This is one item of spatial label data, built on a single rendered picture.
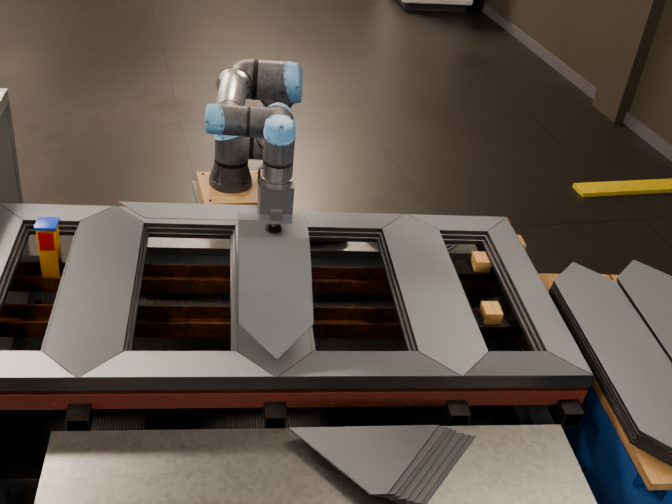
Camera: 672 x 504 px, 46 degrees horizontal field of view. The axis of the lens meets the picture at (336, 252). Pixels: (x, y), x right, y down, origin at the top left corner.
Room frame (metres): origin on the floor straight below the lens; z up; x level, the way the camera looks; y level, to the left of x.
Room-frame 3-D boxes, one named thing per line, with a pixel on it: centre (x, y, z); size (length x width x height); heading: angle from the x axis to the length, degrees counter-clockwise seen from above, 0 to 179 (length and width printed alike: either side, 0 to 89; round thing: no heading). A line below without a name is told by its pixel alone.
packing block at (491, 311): (1.78, -0.45, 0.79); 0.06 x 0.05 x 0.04; 10
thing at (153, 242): (2.26, 0.06, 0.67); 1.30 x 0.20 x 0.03; 100
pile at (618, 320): (1.66, -0.88, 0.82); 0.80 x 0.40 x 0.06; 10
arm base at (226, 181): (2.44, 0.40, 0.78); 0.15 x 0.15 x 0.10
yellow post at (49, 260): (1.82, 0.81, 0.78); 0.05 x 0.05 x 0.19; 10
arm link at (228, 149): (2.45, 0.39, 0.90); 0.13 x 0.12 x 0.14; 97
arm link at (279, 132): (1.72, 0.17, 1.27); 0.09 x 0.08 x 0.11; 7
